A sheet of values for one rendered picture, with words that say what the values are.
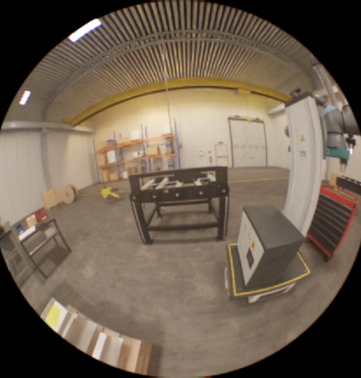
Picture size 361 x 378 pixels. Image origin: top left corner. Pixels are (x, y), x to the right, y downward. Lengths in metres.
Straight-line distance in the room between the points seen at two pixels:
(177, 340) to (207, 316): 0.38
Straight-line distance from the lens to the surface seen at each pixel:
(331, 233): 2.06
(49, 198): 7.92
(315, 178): 0.95
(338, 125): 1.02
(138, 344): 1.11
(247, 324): 1.40
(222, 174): 1.53
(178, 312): 1.37
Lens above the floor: 1.32
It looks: 16 degrees down
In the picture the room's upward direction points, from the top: 6 degrees counter-clockwise
